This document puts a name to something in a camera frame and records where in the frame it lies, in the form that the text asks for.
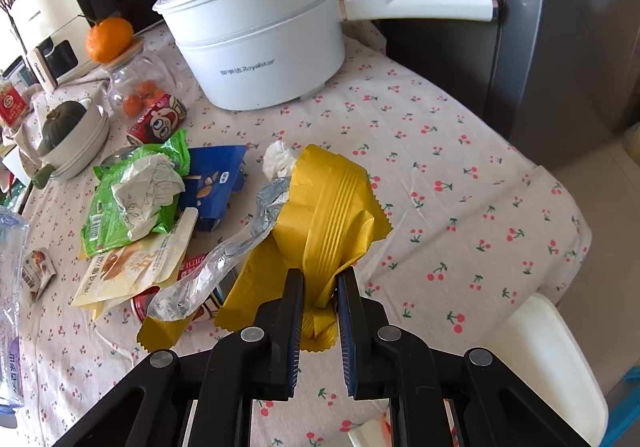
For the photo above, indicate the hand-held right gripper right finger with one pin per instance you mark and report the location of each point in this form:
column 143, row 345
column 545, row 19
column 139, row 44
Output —
column 347, row 327

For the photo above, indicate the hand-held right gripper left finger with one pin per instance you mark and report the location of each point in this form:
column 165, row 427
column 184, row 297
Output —
column 295, row 327

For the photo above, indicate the yellow snack wrapper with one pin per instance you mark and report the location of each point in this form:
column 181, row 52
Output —
column 330, row 207

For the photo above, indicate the red cartoon drink can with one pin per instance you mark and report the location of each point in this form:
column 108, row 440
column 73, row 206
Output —
column 157, row 119
column 141, row 303

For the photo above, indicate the white trash bin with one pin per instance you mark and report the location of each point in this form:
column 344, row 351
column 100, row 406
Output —
column 545, row 367

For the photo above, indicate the silver foil wrapper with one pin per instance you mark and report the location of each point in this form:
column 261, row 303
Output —
column 225, row 259

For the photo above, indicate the crumpled white tissue ball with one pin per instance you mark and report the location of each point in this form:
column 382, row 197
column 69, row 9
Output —
column 277, row 159

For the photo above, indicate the blue snack box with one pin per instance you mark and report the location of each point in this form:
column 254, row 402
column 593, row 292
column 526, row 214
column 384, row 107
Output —
column 215, row 177

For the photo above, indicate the beige bread packet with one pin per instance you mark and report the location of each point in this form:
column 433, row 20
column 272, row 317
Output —
column 125, row 267

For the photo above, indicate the cherry print tablecloth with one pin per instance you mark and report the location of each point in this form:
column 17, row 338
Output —
column 450, row 177

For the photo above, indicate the crumpled white printed paper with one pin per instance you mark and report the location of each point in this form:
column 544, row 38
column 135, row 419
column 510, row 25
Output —
column 145, row 197

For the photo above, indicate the green snack packet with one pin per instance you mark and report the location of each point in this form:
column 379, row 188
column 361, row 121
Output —
column 102, row 222

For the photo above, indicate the small brown white packet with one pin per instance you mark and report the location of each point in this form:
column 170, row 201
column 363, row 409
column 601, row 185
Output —
column 37, row 272

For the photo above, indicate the small orange fruit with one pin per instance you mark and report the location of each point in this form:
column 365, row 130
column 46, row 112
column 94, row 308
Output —
column 132, row 105
column 149, row 89

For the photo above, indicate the white ceramic bowl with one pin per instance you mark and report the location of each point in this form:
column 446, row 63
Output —
column 85, row 147

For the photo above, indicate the white electric cooking pot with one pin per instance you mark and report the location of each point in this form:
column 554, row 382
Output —
column 260, row 52

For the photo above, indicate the clear plastic bottle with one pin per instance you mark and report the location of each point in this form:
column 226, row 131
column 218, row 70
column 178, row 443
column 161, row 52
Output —
column 12, row 277

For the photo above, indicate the blue plastic stool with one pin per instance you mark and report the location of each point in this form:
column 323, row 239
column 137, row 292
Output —
column 627, row 407

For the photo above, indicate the clear glass jar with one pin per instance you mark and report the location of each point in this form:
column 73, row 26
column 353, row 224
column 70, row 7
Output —
column 150, row 72

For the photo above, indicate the green cucumber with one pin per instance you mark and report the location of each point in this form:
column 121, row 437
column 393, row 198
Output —
column 42, row 177

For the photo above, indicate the dark green pumpkin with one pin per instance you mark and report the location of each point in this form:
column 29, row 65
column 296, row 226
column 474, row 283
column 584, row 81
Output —
column 60, row 124

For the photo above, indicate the wooden jar lid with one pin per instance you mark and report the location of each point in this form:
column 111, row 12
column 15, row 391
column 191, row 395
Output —
column 127, row 58

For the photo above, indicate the grey refrigerator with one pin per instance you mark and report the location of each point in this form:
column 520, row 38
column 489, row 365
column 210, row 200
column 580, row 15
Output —
column 550, row 52

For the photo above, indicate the large orange tangerine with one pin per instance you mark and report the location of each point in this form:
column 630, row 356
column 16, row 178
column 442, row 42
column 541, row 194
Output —
column 110, row 39

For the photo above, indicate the red printed box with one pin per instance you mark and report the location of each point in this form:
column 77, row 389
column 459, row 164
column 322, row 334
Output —
column 12, row 107

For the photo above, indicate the white air fryer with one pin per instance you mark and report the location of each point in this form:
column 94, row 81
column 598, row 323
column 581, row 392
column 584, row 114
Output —
column 45, row 22

